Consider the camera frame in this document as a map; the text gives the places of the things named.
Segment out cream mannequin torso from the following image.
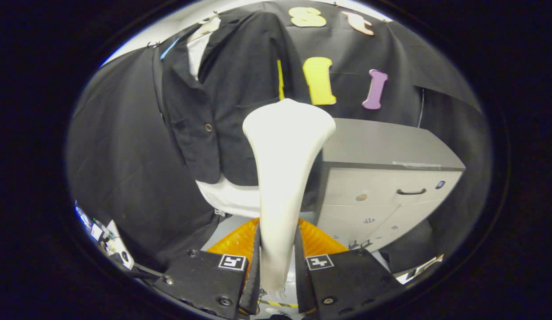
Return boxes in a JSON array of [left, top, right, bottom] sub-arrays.
[[198, 16, 222, 38]]

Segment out black suit jacket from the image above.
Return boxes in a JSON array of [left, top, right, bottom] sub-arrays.
[[152, 11, 321, 212]]

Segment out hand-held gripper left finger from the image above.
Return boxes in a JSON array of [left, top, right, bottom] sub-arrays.
[[151, 218, 262, 320]]

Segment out white shirt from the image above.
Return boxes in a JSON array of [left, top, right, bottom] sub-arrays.
[[187, 30, 316, 219]]

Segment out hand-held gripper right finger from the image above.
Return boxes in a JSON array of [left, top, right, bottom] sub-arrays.
[[295, 218, 403, 320]]

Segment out white papers with pens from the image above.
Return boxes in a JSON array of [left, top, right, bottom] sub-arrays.
[[90, 218, 135, 270]]

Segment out grey cabinet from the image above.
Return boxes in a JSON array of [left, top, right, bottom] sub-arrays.
[[314, 118, 467, 254]]

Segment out white garment steamer with hose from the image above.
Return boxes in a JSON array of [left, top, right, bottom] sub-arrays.
[[242, 99, 337, 303]]

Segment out black backdrop cloth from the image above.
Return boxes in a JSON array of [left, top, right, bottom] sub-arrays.
[[66, 0, 492, 272]]

